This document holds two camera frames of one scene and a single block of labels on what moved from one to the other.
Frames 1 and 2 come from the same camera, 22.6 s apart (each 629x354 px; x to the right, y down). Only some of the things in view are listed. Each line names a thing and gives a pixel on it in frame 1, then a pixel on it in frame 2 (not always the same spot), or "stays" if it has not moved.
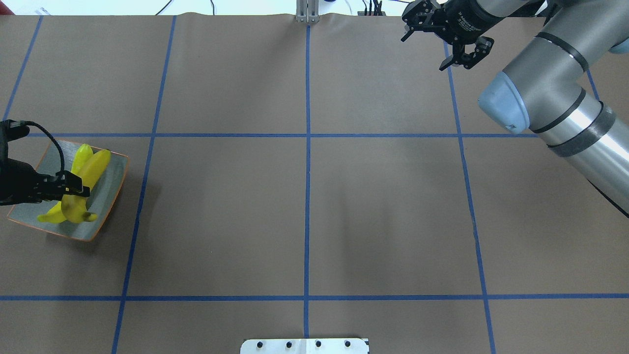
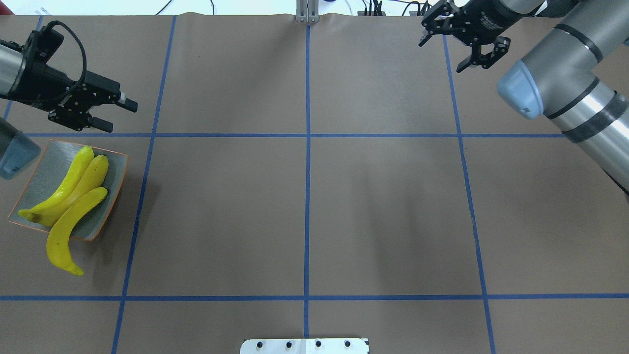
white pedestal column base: (305, 346) stays
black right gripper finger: (65, 183) to (43, 87)
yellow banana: (74, 209) to (95, 178)
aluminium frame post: (307, 11) stays
